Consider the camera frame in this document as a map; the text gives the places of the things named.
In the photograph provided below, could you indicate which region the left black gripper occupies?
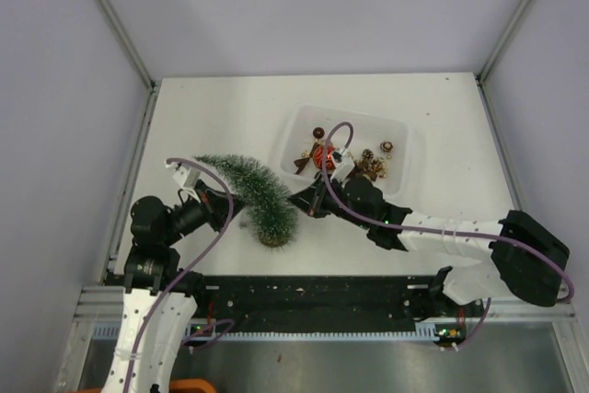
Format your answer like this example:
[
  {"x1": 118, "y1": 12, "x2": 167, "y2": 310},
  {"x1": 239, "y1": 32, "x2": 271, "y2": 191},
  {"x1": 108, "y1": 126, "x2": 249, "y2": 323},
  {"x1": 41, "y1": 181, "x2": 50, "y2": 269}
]
[{"x1": 162, "y1": 179, "x2": 250, "y2": 246}]

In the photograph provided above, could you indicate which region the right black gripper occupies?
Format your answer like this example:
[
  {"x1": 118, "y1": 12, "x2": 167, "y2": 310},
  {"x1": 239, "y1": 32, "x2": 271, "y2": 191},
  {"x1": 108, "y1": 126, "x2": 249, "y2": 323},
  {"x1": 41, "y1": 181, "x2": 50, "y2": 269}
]
[{"x1": 288, "y1": 172, "x2": 372, "y2": 231}]

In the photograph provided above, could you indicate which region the small green christmas tree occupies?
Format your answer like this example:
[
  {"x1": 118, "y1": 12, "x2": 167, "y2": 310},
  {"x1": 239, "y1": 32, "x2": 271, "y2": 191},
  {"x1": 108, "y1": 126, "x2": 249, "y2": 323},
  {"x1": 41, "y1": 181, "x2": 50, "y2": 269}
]
[{"x1": 194, "y1": 155, "x2": 298, "y2": 249}]

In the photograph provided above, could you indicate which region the white plastic basket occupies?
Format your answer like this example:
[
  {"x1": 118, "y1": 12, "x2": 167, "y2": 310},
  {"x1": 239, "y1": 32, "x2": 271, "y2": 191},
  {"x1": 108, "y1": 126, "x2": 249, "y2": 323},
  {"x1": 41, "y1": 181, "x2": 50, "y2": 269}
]
[{"x1": 271, "y1": 104, "x2": 414, "y2": 200}]

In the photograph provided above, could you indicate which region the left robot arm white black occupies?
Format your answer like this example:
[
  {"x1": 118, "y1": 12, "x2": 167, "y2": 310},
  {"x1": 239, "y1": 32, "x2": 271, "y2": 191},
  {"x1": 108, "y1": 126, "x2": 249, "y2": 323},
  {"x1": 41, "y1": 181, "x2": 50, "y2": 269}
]
[{"x1": 102, "y1": 180, "x2": 245, "y2": 392}]

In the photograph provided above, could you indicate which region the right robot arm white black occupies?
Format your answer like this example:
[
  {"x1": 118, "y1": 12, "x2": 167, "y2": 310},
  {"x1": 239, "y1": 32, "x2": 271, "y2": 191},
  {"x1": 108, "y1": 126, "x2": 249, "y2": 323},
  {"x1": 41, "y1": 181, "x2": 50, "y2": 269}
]
[{"x1": 289, "y1": 178, "x2": 571, "y2": 316}]

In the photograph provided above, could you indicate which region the red glitter bauble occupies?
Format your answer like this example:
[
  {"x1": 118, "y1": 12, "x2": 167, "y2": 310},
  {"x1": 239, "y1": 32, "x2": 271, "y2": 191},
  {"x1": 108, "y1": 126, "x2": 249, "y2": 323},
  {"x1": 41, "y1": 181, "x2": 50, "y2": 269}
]
[{"x1": 312, "y1": 144, "x2": 335, "y2": 171}]

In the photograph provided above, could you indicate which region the dark brown small bauble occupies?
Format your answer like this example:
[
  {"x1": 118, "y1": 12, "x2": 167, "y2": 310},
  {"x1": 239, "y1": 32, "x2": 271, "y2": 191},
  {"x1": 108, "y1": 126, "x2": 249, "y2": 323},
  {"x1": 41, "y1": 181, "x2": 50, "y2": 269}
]
[{"x1": 312, "y1": 127, "x2": 325, "y2": 140}]

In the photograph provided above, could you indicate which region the brown pine cone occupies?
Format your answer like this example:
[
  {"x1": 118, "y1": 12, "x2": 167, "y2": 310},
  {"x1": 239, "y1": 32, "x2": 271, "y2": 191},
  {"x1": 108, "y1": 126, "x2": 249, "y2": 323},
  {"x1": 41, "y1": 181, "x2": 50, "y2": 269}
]
[{"x1": 362, "y1": 149, "x2": 374, "y2": 161}]

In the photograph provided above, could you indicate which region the orange plastic crate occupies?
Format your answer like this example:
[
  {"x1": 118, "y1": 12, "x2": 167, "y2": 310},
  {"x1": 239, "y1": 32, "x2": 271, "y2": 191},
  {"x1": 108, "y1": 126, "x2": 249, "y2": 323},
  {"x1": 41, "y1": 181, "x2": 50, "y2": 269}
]
[{"x1": 169, "y1": 378, "x2": 217, "y2": 393}]

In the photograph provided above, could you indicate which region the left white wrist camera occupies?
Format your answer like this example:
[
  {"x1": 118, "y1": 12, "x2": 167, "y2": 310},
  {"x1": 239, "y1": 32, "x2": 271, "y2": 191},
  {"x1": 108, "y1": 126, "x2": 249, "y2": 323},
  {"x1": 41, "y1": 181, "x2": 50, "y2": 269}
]
[{"x1": 166, "y1": 158, "x2": 202, "y2": 202}]

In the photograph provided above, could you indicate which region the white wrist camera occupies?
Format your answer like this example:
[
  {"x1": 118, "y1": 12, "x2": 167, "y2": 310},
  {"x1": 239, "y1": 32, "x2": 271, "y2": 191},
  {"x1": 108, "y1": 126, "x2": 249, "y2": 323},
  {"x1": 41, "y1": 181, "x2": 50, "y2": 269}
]
[
  {"x1": 330, "y1": 148, "x2": 355, "y2": 182},
  {"x1": 166, "y1": 158, "x2": 202, "y2": 202}
]

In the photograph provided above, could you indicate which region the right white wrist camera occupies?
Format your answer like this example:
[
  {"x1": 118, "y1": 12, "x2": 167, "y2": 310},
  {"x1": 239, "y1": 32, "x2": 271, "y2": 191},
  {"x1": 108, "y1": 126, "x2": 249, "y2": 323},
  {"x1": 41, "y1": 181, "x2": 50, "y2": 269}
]
[{"x1": 330, "y1": 148, "x2": 355, "y2": 182}]

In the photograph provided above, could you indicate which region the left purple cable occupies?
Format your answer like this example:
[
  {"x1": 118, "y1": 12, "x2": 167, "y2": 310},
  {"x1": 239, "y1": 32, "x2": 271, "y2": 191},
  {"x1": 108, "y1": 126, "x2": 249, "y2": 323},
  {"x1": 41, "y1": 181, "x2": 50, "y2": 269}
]
[{"x1": 121, "y1": 156, "x2": 236, "y2": 393}]

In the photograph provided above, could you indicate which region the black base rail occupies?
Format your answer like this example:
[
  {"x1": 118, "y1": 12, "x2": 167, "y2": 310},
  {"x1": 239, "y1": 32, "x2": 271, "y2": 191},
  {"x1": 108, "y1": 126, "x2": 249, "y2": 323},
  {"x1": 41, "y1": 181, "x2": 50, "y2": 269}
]
[{"x1": 194, "y1": 275, "x2": 483, "y2": 332}]

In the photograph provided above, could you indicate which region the grey cable duct strip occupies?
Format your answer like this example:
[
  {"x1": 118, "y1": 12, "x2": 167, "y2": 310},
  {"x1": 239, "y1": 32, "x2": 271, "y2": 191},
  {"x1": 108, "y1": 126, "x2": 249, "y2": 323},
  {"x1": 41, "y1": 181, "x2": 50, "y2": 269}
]
[{"x1": 94, "y1": 321, "x2": 466, "y2": 343}]

